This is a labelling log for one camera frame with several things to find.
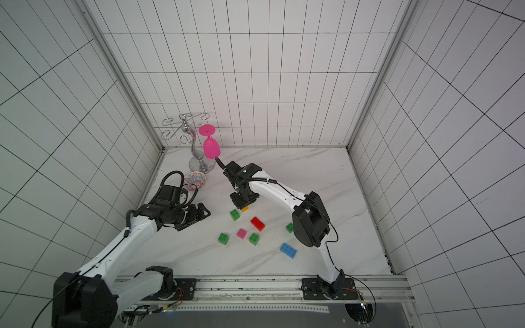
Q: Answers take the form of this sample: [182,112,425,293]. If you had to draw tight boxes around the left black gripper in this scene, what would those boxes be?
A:
[165,203,211,232]

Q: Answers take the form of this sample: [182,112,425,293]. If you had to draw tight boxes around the green lego cube top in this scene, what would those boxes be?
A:
[230,209,241,221]

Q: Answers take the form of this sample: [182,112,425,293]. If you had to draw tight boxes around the red long lego brick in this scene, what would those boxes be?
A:
[250,217,266,232]

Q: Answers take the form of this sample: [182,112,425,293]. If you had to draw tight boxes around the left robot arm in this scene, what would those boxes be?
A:
[51,203,210,327]

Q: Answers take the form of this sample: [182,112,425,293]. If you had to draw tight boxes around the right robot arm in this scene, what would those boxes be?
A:
[215,159,345,291]

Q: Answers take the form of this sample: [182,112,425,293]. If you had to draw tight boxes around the pink lego cube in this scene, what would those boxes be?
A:
[237,228,247,239]

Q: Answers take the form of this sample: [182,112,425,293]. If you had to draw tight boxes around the blue long lego brick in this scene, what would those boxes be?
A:
[280,243,298,259]

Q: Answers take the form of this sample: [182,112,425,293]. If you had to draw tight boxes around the pink plastic wine glass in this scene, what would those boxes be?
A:
[199,124,221,159]

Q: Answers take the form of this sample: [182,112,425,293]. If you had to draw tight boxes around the red patterned small bowl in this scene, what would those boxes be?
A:
[183,171,206,192]

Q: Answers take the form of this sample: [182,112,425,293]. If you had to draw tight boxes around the silver glass hanger stand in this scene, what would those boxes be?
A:
[161,112,215,174]

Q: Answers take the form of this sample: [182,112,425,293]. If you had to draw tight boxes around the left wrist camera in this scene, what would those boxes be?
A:
[150,184,187,207]

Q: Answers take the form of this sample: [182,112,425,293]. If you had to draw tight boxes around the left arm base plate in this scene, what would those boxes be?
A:
[163,278,197,302]

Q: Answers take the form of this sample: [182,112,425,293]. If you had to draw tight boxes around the aluminium rail frame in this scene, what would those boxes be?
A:
[125,276,415,315]

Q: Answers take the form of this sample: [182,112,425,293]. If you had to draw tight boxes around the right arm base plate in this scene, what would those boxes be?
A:
[300,277,359,301]

